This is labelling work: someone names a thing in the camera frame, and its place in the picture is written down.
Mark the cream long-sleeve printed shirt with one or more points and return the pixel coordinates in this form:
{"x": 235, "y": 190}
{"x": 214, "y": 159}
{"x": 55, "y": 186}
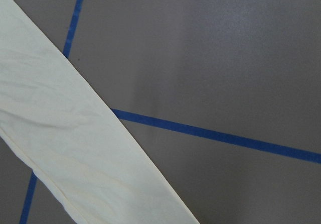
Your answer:
{"x": 58, "y": 125}

